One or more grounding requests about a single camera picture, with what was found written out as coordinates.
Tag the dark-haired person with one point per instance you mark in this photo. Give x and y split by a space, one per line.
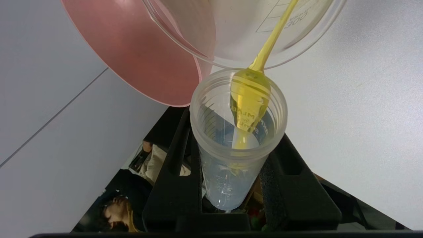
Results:
119 211

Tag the clear glass beaker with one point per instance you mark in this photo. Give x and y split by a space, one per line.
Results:
238 29

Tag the pink bowl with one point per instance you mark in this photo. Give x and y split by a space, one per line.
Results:
132 49

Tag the test tube with yellow pigment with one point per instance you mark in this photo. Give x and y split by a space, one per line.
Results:
224 185

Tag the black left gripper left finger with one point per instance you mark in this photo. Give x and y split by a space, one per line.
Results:
175 191

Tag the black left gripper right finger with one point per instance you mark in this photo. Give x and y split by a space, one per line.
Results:
297 198

